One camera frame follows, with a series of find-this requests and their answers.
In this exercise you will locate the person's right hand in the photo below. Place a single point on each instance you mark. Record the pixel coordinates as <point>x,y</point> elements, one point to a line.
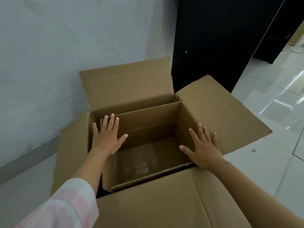
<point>205,151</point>

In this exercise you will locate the person's left hand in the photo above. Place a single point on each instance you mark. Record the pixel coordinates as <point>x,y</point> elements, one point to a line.
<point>105,140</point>

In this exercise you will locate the person's right middle finger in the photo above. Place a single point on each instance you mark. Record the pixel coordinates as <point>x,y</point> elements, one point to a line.
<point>201,132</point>

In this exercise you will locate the person's left little finger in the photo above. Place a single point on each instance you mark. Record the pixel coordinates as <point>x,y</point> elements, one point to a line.
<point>95,130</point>

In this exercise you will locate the person's left thumb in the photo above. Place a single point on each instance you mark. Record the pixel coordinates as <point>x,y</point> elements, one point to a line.
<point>122,139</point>

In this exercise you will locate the person's left middle finger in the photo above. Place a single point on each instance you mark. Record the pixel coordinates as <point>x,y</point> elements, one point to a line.
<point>110,122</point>

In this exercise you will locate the person's right thumb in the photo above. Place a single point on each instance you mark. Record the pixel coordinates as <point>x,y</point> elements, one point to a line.
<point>186,150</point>

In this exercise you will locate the person's right little finger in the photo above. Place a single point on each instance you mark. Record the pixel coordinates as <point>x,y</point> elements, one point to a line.
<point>215,138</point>

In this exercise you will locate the small cardboard box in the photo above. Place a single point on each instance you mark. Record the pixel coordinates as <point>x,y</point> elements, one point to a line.
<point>152,121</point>

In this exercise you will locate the person's left forearm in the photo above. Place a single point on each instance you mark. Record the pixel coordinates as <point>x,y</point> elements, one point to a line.
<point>91,167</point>

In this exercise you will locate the person's right forearm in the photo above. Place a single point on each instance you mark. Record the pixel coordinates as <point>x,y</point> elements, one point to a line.
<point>247,194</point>

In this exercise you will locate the large open cardboard box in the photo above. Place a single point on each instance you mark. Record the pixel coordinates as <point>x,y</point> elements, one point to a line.
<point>213,109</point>

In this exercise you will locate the pink white checked shirt sleeve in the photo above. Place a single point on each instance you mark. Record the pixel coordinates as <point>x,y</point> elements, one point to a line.
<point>64,206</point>

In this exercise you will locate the tall black cabinet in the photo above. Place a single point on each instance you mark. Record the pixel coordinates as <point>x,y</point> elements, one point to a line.
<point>213,37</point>

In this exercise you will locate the low black cabinet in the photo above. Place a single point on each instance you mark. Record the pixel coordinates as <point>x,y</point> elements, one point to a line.
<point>277,30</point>

